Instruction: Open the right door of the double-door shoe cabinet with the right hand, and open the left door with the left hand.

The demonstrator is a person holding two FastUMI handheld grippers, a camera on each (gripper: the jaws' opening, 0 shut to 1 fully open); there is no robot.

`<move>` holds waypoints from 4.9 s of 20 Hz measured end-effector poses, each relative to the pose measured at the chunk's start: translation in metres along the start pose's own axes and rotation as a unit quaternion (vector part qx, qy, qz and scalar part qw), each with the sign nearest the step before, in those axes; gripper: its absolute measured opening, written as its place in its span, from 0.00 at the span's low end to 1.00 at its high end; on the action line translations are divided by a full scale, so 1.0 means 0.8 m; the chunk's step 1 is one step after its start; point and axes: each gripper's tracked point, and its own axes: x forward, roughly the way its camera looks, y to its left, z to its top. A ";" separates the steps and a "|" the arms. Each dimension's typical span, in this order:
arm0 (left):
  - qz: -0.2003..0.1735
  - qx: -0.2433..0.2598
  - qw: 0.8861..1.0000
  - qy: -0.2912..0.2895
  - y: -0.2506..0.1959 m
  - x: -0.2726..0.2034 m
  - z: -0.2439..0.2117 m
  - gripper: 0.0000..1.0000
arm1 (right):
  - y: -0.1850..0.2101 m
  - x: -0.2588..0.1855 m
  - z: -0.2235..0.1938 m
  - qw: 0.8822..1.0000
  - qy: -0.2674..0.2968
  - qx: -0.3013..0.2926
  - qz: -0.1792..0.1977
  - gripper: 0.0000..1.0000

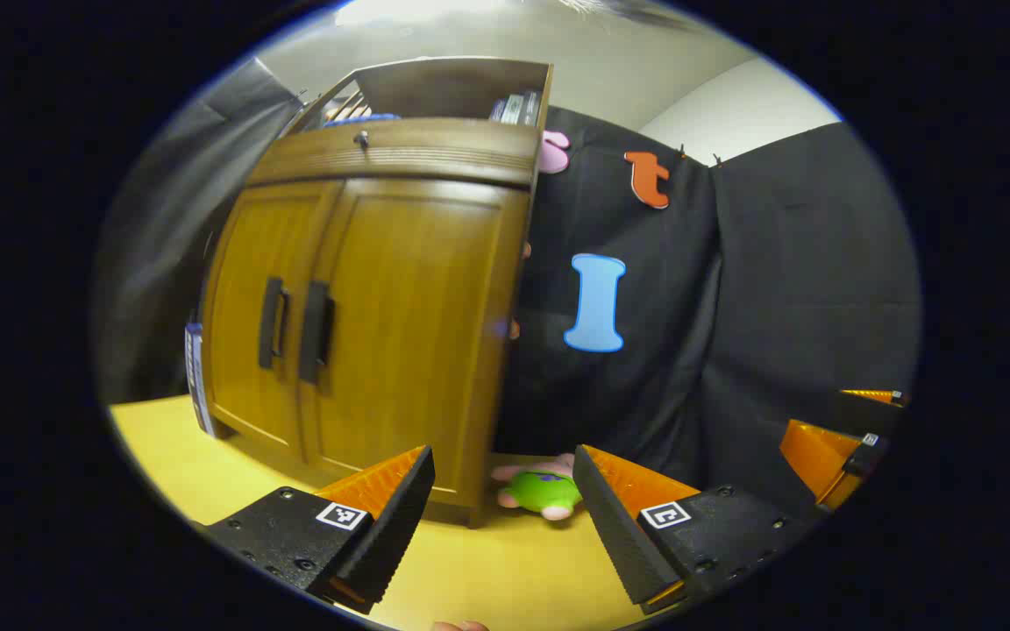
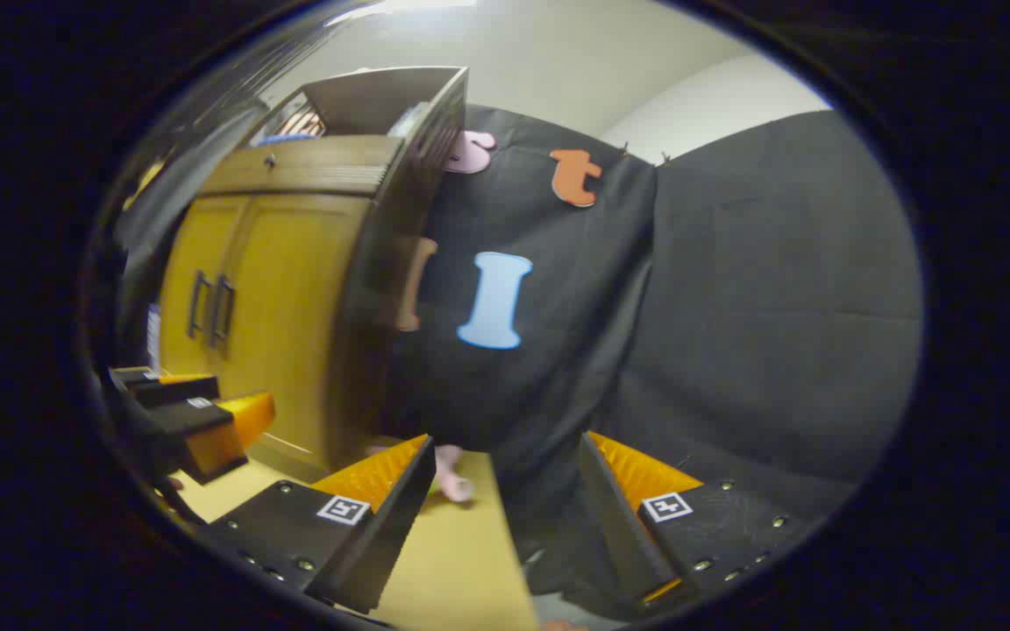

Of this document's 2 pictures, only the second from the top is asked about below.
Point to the wooden cabinet door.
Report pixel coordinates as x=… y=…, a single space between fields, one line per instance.
x=181 y=263
x=295 y=307

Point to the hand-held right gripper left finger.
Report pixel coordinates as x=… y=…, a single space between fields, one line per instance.
x=395 y=517

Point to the pink and green plush toy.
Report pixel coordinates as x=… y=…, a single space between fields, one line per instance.
x=452 y=478

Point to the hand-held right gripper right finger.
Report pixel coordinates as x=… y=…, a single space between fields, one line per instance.
x=615 y=517

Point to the wooden drawer with black knob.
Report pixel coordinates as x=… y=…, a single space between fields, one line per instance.
x=321 y=166

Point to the wooden double-door shoe cabinet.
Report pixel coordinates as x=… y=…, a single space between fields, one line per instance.
x=365 y=289

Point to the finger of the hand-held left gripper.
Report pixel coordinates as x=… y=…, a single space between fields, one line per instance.
x=198 y=429
x=167 y=390

